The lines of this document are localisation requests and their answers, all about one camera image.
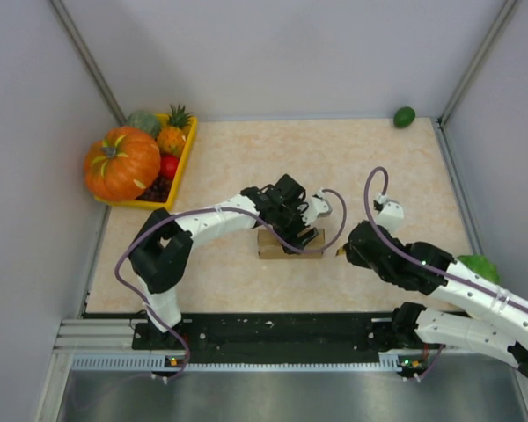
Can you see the dark grape bunch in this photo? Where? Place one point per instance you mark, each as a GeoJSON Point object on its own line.
{"type": "Point", "coordinates": [158, 191]}

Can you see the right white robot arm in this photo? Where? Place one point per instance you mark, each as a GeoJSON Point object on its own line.
{"type": "Point", "coordinates": [466, 299]}

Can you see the green squash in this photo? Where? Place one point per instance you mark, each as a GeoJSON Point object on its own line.
{"type": "Point", "coordinates": [145, 121]}

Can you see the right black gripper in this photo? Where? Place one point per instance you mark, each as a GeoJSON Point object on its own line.
{"type": "Point", "coordinates": [355, 257]}

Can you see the green lettuce head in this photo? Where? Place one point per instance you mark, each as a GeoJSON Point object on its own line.
{"type": "Point", "coordinates": [480, 265]}

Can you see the aluminium frame rail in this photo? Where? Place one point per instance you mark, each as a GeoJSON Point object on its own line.
{"type": "Point", "coordinates": [76, 338]}

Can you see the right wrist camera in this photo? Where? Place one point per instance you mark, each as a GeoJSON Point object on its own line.
{"type": "Point", "coordinates": [389, 213]}

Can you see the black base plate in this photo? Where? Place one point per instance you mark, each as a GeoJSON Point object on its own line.
{"type": "Point", "coordinates": [262, 338]}

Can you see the green lime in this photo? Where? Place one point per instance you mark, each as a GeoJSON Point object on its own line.
{"type": "Point", "coordinates": [404, 117]}

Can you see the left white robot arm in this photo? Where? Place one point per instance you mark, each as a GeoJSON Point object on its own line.
{"type": "Point", "coordinates": [160, 260]}

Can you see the orange pumpkin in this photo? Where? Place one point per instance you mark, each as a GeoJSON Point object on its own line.
{"type": "Point", "coordinates": [122, 165]}

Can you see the yellow plastic tray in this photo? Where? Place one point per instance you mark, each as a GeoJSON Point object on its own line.
{"type": "Point", "coordinates": [191, 136]}

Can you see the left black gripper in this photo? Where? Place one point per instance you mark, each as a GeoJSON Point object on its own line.
{"type": "Point", "coordinates": [298, 208]}

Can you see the small pineapple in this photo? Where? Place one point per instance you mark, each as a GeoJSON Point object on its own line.
{"type": "Point", "coordinates": [172, 137]}

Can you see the red apple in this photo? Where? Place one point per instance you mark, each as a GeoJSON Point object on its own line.
{"type": "Point", "coordinates": [168, 167]}

